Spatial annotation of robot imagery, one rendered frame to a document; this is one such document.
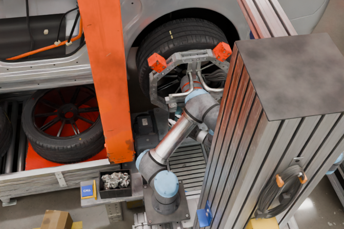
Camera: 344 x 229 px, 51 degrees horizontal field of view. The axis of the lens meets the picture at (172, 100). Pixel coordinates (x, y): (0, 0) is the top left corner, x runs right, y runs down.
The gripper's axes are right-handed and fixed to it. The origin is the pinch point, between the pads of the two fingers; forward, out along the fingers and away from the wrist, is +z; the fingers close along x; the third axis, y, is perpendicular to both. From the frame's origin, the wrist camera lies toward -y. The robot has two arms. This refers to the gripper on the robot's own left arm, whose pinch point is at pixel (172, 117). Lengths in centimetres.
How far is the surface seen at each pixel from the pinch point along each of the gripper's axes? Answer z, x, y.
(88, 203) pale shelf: 19, -62, 38
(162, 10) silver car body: 30, 31, -48
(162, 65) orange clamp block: 16.5, 12.6, -25.2
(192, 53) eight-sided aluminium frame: 6.1, 29.0, -28.5
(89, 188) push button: 25, -55, 35
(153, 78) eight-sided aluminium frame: 20.4, 8.4, -14.6
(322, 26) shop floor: -36, 263, 84
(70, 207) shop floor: 47, -61, 83
